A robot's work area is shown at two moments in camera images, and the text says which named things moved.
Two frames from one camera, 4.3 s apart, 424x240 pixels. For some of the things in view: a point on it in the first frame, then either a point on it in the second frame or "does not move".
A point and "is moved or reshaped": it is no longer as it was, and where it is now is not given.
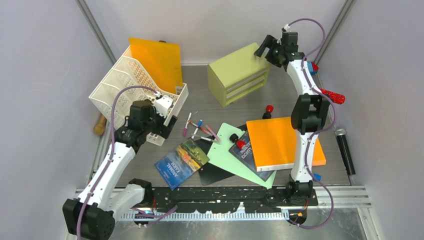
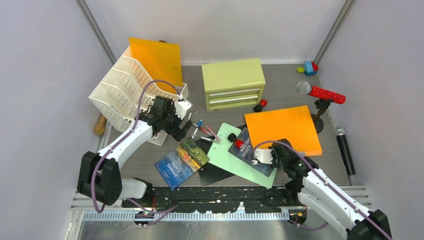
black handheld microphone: x=341 y=138 does not move
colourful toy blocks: x=312 y=67 does not move
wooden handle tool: x=99 y=128 does not move
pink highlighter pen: x=213 y=132 does not move
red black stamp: x=267 y=115 → x=258 y=108
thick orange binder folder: x=273 y=143 is moved or reshaped
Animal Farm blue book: x=181 y=163 does not move
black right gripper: x=268 y=42 → x=274 y=154
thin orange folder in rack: x=162 y=60 does not move
